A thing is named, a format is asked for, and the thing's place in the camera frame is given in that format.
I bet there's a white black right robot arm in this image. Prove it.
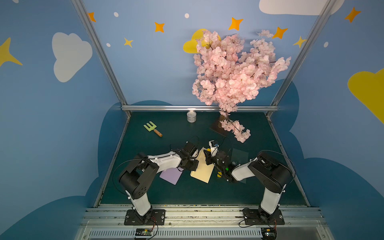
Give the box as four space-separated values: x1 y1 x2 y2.
203 150 294 217

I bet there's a left aluminium frame post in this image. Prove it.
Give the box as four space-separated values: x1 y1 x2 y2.
72 0 127 106

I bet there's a green circuit board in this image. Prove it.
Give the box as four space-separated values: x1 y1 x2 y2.
261 228 277 240
135 228 155 238

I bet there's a horizontal aluminium frame rail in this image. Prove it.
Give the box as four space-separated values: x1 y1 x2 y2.
122 105 279 112

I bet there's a yellow-green garden fork wooden handle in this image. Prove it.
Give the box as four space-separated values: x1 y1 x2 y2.
144 121 163 138

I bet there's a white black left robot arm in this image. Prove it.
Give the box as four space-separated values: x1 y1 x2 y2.
118 142 199 218

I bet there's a right green circuit board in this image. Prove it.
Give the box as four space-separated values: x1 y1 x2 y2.
261 228 277 240

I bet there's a left green circuit board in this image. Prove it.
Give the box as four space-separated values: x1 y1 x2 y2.
135 228 155 238

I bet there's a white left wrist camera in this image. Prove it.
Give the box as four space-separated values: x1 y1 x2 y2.
190 147 199 159

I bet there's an aluminium front mounting rail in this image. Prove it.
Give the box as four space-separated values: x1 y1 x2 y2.
75 205 334 240

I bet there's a silver tin can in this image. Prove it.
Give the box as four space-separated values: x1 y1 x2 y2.
187 111 197 123

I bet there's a pink cherry blossom tree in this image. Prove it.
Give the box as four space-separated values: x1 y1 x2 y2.
193 30 291 143

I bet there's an aluminium frame post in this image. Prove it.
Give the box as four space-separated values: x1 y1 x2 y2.
271 0 337 109
72 0 127 106

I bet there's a purple envelope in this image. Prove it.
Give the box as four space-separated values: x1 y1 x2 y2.
160 168 183 185

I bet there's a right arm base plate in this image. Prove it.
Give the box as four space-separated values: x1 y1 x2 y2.
242 208 285 225

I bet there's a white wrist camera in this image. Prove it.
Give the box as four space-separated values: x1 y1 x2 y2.
190 147 199 159
209 140 219 157

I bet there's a dark green envelope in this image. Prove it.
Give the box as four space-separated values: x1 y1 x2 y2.
231 149 250 184

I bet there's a right aluminium frame post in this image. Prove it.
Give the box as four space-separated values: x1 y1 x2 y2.
271 0 337 109

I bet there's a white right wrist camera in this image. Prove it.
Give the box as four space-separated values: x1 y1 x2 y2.
209 140 219 157

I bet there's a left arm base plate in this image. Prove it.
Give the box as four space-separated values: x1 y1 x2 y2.
124 209 166 226

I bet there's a cream yellow envelope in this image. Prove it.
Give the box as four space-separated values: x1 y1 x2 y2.
190 148 214 184

